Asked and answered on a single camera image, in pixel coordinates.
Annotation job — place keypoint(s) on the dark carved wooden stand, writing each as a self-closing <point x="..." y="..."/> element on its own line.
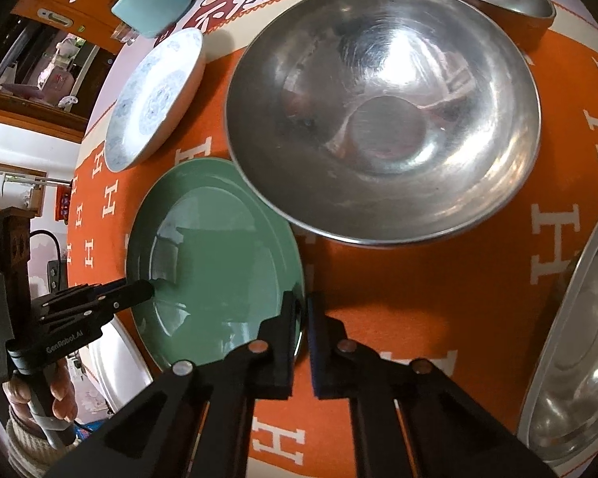
<point x="15" y="249"/>

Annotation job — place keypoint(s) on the pink figurine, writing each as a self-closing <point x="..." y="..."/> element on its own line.
<point x="60" y="69"/>

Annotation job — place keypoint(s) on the dark green device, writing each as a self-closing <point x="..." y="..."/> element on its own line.
<point x="54" y="276"/>

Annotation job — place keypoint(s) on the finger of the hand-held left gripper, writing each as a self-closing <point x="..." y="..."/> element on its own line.
<point x="134" y="294"/>
<point x="79" y="296"/>

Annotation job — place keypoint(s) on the teal cup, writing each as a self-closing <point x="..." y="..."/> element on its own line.
<point x="149" y="5"/>

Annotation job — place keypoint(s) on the small clear glass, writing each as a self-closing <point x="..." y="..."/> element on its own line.
<point x="124" y="34"/>

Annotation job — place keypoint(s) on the wide steel bowl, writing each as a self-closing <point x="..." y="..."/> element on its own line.
<point x="578" y="358"/>

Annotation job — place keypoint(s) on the orange patterned cloth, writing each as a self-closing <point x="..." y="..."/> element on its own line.
<point x="428" y="308"/>

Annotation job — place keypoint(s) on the blue patterned white plate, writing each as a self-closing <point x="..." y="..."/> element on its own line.
<point x="149" y="104"/>

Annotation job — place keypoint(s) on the person's left forearm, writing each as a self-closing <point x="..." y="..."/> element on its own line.
<point x="30" y="443"/>

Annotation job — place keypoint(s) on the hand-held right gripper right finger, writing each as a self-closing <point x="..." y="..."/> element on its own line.
<point x="324" y="358"/>

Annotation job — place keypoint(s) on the wooden framed wall box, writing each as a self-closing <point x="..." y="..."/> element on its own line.
<point x="10" y="184"/>

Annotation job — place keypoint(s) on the white plate at edge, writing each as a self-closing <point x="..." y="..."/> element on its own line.
<point x="119" y="363"/>

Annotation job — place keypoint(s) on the large steel bowl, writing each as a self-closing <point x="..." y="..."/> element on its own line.
<point x="378" y="109"/>

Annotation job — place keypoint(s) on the person's left hand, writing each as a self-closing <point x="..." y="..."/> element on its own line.
<point x="64" y="393"/>

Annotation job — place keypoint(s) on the green plate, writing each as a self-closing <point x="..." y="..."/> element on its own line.
<point x="219" y="259"/>

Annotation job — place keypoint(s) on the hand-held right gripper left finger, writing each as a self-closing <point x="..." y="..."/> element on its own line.
<point x="279" y="353"/>

